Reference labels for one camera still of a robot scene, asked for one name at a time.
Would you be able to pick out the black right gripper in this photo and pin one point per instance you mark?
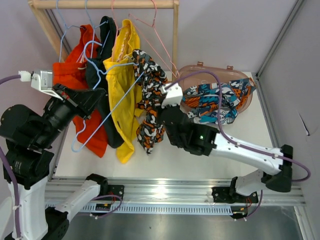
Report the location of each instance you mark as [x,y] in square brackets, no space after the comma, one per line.
[168,106]

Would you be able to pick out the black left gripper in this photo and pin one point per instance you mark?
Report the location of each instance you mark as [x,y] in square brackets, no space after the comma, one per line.
[84,101]

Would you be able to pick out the blue orange patterned shorts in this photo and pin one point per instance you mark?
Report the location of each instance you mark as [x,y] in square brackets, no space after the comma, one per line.
[210,103]

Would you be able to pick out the camouflage orange black shorts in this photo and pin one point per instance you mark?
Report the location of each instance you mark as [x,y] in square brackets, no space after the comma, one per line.
[150,77]

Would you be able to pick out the yellow shorts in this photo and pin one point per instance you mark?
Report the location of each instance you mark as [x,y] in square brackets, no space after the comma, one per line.
[123,92]

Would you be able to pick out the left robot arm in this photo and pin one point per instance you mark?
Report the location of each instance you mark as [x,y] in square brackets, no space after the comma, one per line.
[29,137]

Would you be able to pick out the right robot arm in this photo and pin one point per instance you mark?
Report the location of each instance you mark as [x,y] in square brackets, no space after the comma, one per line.
[272,172]

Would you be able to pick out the pink plastic basket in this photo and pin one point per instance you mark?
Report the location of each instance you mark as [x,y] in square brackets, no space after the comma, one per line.
[199,74]

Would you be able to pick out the wooden clothes rack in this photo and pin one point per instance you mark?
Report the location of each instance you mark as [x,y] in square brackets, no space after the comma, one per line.
[43,11]

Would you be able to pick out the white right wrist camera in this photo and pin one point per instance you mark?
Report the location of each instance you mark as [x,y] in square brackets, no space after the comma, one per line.
[172,95]

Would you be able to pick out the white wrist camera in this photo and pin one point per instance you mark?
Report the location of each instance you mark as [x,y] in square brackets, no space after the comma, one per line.
[41,80]
[172,95]

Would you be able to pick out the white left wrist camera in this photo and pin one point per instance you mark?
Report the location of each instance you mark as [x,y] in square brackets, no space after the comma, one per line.
[41,80]

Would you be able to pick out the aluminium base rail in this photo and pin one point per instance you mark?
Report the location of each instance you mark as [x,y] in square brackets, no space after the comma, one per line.
[169,191]

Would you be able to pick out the white slotted cable duct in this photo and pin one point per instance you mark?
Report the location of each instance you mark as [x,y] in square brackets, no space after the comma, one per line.
[130,208]

